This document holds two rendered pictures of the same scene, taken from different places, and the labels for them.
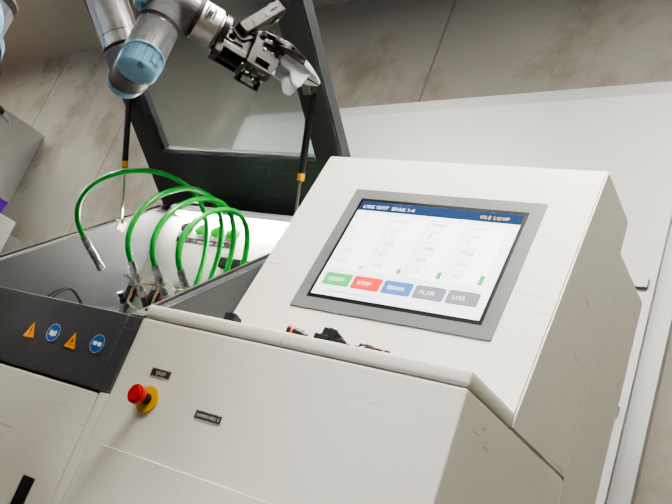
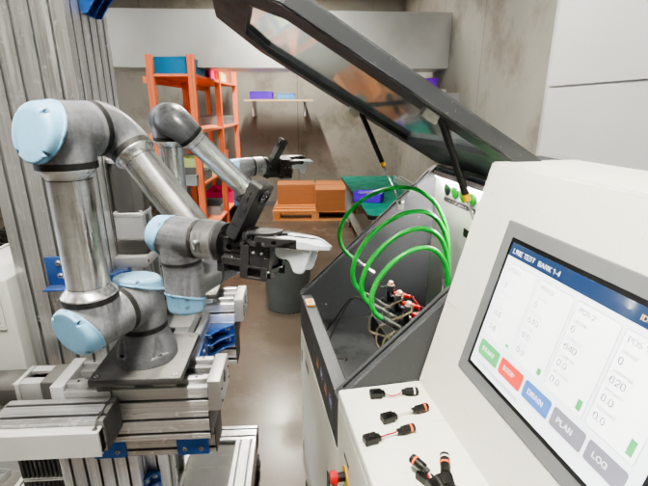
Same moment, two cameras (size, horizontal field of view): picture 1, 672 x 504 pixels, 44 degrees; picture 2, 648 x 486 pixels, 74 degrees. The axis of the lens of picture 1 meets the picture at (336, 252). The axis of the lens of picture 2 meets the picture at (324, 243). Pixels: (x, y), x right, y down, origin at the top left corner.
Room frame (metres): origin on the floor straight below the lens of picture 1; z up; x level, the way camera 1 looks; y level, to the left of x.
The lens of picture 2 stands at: (0.92, -0.31, 1.67)
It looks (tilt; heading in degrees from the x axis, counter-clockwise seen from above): 18 degrees down; 43
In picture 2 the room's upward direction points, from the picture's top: straight up
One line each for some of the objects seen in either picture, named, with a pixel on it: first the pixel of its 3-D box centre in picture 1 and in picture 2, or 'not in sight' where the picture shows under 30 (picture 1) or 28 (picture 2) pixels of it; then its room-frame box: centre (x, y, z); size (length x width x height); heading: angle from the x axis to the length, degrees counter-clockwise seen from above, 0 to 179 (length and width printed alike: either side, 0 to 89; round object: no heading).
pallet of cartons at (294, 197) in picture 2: not in sight; (314, 199); (5.82, 4.48, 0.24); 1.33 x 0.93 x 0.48; 137
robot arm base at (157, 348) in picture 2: not in sight; (146, 337); (1.34, 0.73, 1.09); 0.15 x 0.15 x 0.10
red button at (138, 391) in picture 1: (140, 396); (337, 477); (1.56, 0.24, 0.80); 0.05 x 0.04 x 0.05; 54
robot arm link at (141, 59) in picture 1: (145, 52); (190, 282); (1.32, 0.44, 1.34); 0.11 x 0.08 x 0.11; 21
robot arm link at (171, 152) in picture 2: not in sight; (174, 178); (1.72, 1.22, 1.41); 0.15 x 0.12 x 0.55; 72
